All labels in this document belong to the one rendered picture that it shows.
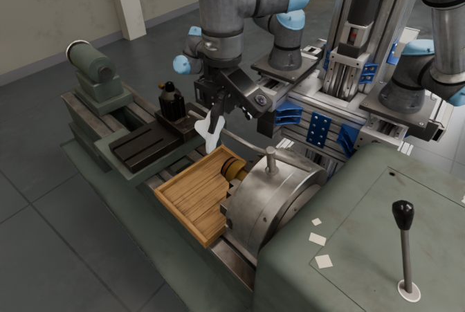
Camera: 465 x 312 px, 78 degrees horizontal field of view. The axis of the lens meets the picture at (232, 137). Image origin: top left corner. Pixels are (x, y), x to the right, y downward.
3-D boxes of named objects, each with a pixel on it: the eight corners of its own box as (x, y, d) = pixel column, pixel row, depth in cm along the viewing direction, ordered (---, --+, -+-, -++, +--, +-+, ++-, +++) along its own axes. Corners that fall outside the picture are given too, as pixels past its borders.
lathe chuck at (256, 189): (313, 198, 101) (322, 141, 77) (252, 268, 88) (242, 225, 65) (291, 184, 106) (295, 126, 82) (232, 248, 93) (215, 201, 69)
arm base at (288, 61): (279, 52, 139) (281, 32, 132) (307, 61, 132) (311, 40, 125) (261, 63, 130) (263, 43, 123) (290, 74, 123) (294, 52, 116)
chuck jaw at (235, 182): (263, 196, 83) (234, 221, 76) (261, 207, 86) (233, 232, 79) (236, 176, 88) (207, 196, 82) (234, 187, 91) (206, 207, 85)
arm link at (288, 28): (285, 50, 118) (289, 16, 109) (266, 38, 127) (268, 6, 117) (307, 43, 122) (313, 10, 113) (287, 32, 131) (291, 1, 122)
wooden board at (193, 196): (273, 188, 115) (275, 181, 112) (205, 248, 96) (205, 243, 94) (222, 150, 131) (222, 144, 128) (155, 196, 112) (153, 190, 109)
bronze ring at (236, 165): (259, 163, 90) (238, 149, 94) (239, 180, 85) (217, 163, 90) (257, 182, 96) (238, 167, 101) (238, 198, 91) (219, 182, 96)
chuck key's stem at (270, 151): (277, 174, 76) (277, 147, 67) (274, 181, 74) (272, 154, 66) (270, 171, 77) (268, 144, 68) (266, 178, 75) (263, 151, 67)
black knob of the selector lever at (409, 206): (413, 223, 48) (425, 206, 45) (405, 235, 47) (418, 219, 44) (389, 208, 51) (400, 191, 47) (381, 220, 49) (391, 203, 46)
